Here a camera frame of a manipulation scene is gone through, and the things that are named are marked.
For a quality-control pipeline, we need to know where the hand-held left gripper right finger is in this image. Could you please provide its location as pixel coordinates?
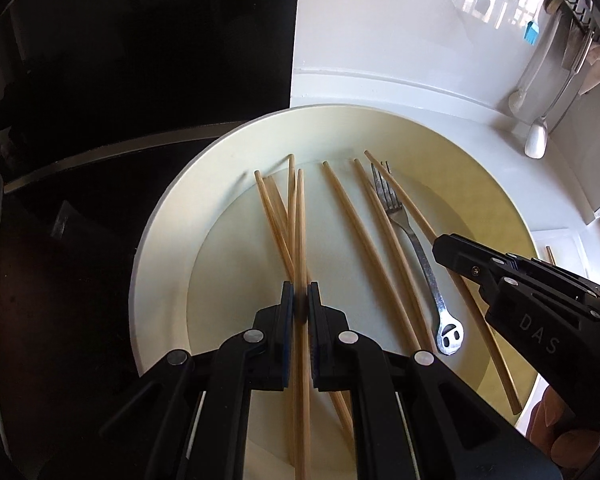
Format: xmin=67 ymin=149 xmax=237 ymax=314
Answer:
xmin=306 ymin=281 xmax=566 ymax=480

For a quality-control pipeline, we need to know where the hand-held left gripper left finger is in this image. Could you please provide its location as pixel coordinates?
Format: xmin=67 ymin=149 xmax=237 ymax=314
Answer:
xmin=99 ymin=280 xmax=296 ymax=480

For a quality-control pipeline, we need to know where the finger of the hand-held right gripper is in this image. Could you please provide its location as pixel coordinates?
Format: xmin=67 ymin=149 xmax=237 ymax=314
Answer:
xmin=432 ymin=232 xmax=600 ymax=321

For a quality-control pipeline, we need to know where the metal fork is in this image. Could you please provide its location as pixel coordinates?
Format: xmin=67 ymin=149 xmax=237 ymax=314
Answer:
xmin=370 ymin=160 xmax=466 ymax=356

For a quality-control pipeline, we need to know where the large cream plate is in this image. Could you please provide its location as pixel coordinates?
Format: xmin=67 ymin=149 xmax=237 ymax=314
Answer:
xmin=128 ymin=104 xmax=540 ymax=480

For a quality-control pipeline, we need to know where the bundle of wooden chopsticks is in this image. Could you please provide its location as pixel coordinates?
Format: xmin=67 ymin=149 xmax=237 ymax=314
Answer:
xmin=253 ymin=158 xmax=433 ymax=453

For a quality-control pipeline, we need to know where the person's right hand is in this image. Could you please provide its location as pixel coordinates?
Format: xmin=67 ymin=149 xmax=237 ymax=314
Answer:
xmin=527 ymin=386 xmax=600 ymax=476

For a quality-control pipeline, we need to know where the beige hanging utensil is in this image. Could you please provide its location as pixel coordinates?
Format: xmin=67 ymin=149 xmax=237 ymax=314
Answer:
xmin=579 ymin=44 xmax=600 ymax=95

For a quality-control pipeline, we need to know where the black kitchen appliance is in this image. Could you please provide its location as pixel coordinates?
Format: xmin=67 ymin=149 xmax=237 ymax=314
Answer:
xmin=0 ymin=0 xmax=301 ymax=376

